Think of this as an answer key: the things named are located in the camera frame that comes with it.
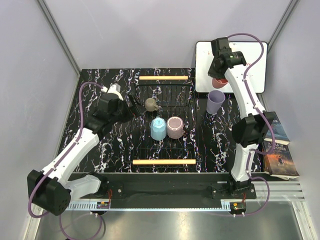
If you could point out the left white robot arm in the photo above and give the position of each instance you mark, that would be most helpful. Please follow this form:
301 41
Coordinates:
51 188

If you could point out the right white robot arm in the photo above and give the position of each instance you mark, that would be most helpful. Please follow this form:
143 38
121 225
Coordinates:
254 122

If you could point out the lavender plastic cup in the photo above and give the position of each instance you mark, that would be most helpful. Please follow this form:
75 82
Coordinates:
215 100

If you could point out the grey slotted cable duct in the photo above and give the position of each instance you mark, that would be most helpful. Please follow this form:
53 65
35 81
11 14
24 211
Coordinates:
87 205

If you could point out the blue paperback book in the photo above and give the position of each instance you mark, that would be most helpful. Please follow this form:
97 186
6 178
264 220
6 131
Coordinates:
278 131

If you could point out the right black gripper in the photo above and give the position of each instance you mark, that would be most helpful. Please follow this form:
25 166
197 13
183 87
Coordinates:
211 73

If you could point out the taupe ceramic mug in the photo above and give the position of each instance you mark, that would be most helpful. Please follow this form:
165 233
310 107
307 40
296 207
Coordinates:
151 105

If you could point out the pink plastic cup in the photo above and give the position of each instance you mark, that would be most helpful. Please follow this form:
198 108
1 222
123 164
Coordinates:
219 83

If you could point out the black wire dish rack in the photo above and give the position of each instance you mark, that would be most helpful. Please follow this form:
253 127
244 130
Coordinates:
164 138

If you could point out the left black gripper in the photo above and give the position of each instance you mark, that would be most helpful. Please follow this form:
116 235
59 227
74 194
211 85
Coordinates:
137 109

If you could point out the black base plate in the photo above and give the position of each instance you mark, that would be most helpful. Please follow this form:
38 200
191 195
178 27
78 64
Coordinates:
170 192

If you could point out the rear wooden rack handle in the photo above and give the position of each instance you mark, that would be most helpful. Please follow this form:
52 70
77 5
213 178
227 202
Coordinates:
164 78

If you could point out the white whiteboard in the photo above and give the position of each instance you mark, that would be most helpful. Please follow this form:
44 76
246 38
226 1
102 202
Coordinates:
250 50

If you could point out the mauve ribbed mug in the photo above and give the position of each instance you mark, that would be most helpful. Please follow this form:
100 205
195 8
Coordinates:
175 127

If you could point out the front wooden rack handle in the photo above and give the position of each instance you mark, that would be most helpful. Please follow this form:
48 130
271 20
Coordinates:
164 162

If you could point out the light blue faceted mug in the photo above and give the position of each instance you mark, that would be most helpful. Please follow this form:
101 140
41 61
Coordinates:
158 129

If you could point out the dark Two Cities book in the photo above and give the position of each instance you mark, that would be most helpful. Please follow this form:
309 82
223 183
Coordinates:
279 163

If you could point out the wooden rack handle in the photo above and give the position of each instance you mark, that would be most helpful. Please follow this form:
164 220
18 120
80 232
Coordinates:
164 162
164 78

